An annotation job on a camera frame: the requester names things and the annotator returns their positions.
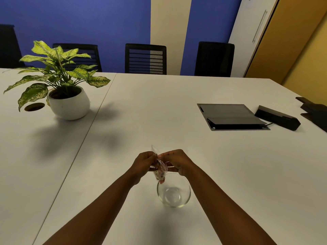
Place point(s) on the black angular desk device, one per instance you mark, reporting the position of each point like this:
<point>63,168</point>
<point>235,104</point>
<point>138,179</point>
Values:
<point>315,112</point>

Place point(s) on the clear glass bowl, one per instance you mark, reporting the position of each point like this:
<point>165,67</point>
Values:
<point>173,196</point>

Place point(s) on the white round plant pot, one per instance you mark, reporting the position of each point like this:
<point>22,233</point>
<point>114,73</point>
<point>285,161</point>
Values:
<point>69,107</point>

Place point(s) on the black rectangular box device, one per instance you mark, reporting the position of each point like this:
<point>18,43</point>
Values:
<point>277,117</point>

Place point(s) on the yellow wooden door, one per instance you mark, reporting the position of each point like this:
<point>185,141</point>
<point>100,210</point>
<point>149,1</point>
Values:
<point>288,40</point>

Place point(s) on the pile of gold candies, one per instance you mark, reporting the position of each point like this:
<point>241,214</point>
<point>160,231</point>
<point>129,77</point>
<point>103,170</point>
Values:
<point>161,174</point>

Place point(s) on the black slatted mesh office chair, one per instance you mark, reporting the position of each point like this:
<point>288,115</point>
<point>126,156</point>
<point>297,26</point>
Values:
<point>138,58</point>

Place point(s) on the person's right hand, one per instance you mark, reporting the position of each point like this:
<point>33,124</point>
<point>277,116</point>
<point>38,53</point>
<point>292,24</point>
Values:
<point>180,160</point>

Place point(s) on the green speckled leafy plant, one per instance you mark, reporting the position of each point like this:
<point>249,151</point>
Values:
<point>61,63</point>

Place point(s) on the clear plastic zip bag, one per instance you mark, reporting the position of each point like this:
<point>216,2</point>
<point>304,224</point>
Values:
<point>161,167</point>

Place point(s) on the person's right forearm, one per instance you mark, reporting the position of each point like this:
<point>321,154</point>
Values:
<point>224,211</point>

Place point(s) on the person's left hand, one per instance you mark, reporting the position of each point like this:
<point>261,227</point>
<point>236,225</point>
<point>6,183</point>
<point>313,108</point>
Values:
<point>141,165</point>

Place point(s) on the person's left forearm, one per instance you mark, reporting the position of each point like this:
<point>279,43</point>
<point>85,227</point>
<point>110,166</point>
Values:
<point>97,214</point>

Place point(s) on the white table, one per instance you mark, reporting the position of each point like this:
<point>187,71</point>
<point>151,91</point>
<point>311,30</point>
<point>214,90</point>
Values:
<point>166,112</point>

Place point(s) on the white cabinet door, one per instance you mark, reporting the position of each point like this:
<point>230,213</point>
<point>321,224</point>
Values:
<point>245,48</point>

